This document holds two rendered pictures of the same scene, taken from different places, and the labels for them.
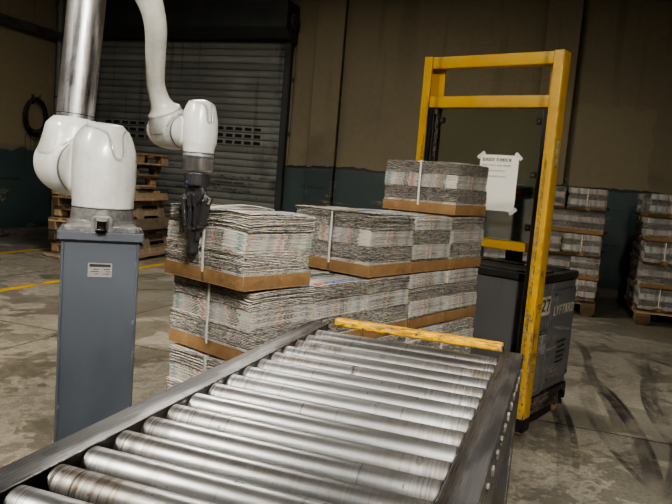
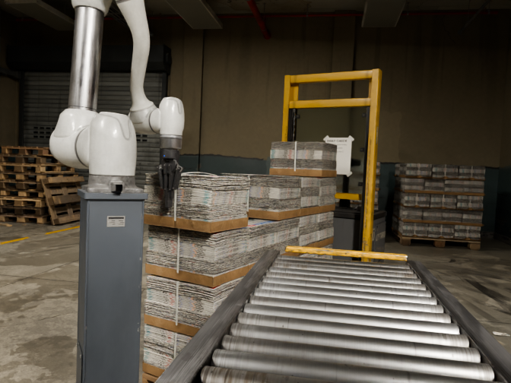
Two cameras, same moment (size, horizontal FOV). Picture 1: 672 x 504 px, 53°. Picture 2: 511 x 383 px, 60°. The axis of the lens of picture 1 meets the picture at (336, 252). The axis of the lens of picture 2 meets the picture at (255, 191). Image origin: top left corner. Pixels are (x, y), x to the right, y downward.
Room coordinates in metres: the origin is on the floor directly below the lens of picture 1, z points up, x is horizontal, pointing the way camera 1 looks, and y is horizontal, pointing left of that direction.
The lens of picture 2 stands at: (0.15, 0.36, 1.10)
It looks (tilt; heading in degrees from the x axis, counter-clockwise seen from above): 3 degrees down; 351
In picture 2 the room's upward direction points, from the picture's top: 3 degrees clockwise
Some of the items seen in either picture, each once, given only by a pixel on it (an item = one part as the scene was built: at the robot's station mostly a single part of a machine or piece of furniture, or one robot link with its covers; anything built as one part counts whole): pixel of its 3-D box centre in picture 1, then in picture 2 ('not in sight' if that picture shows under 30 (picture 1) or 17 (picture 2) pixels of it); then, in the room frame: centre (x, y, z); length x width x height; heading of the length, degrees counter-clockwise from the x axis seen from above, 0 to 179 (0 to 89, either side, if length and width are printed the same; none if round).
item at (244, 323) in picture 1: (320, 378); (244, 292); (2.51, 0.02, 0.42); 1.17 x 0.39 x 0.83; 142
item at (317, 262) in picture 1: (351, 262); (260, 211); (2.62, -0.06, 0.86); 0.38 x 0.29 x 0.04; 52
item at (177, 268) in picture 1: (215, 266); (177, 217); (2.20, 0.39, 0.86); 0.29 x 0.16 x 0.04; 140
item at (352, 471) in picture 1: (283, 463); (348, 349); (0.91, 0.05, 0.77); 0.47 x 0.05 x 0.05; 71
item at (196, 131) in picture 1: (197, 126); (169, 116); (2.01, 0.44, 1.30); 0.13 x 0.11 x 0.16; 46
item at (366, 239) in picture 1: (352, 240); (260, 196); (2.62, -0.06, 0.95); 0.38 x 0.29 x 0.23; 52
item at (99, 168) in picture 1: (102, 164); (111, 144); (1.76, 0.62, 1.17); 0.18 x 0.16 x 0.22; 46
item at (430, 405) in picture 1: (353, 399); (344, 299); (1.22, -0.06, 0.77); 0.47 x 0.05 x 0.05; 71
